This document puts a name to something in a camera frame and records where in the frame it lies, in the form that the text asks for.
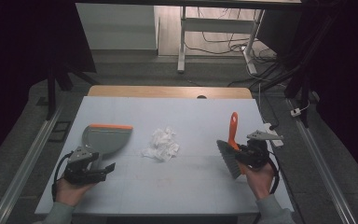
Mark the black tripod stand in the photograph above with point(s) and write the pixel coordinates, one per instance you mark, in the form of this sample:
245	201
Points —
52	93
304	84

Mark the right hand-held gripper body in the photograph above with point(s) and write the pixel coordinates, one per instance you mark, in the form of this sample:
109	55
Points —
258	152

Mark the crumpled white paper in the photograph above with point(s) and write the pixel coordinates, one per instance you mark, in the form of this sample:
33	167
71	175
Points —
161	144

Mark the white plug adapter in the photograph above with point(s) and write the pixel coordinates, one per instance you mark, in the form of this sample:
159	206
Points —
296	112

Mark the black rectangular floor frame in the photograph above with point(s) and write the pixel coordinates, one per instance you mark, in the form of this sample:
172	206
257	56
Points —
60	131

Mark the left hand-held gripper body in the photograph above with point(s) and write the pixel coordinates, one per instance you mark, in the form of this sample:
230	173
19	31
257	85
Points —
80	161

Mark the person's left hand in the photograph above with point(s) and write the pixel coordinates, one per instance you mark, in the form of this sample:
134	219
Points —
70	193

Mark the white cabinet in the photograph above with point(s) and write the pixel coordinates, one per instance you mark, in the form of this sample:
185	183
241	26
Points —
118	26

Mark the white power strip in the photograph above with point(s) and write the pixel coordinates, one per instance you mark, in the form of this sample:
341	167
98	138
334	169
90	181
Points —
273	132

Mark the white table cover board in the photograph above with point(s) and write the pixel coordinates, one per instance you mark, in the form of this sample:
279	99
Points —
180	183

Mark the white desk frame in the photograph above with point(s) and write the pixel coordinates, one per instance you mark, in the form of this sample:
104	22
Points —
217	25

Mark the grey dustpan with orange edge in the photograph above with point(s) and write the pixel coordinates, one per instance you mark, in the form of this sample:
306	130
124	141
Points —
107	138

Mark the black curtain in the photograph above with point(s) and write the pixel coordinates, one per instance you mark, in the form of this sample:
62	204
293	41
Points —
15	62
345	77

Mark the person's right hand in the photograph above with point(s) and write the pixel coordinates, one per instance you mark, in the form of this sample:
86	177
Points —
260	182

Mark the aluminium floor rail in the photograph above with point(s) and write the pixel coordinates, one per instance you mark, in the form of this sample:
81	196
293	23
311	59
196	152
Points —
24	161
323	168

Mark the wooden table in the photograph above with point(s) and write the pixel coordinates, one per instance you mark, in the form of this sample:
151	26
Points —
155	92

